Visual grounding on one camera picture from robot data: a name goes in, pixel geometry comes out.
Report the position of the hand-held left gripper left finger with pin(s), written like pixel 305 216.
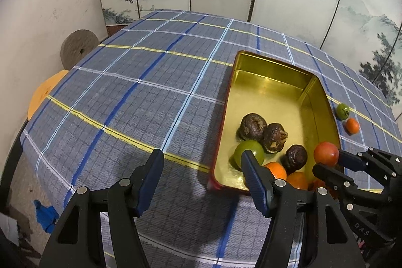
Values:
pixel 150 180

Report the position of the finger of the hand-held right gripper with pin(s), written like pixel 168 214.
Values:
pixel 333 177
pixel 348 159

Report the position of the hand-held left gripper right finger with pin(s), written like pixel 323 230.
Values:
pixel 256 183

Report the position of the red tomato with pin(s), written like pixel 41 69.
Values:
pixel 315 184

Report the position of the orange-red tomato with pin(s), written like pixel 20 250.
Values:
pixel 326 153

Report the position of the small orange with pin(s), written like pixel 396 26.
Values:
pixel 278 170
pixel 352 125

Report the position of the large orange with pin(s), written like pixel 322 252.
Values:
pixel 297 180

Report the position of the large wrinkled passion fruit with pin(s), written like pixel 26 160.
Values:
pixel 275 137

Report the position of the wrinkled brown passion fruit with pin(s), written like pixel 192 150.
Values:
pixel 252 126

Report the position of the gold tin box red outside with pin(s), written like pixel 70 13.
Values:
pixel 273 89

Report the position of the pale green round fruit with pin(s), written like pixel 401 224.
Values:
pixel 248 145

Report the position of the small dark passion fruit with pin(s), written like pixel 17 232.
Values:
pixel 296 156

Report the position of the green tomato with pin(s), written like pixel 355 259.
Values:
pixel 343 111

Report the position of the blue crumpled cloth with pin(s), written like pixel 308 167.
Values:
pixel 45 214

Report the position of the blue plaid tablecloth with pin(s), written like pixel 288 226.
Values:
pixel 141 67

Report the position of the orange cushion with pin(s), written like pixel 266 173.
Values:
pixel 42 92

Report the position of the grey round disc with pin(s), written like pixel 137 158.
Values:
pixel 78 48

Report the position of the white paper sheet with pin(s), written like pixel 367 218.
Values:
pixel 8 228

